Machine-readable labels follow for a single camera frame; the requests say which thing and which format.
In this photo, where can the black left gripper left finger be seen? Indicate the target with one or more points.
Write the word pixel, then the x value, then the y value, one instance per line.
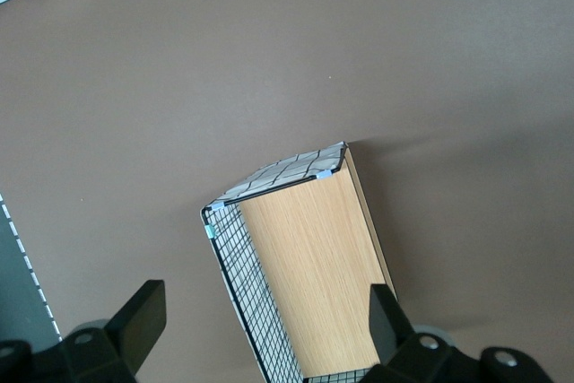
pixel 136 329

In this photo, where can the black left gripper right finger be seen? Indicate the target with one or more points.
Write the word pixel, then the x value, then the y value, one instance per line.
pixel 388 324

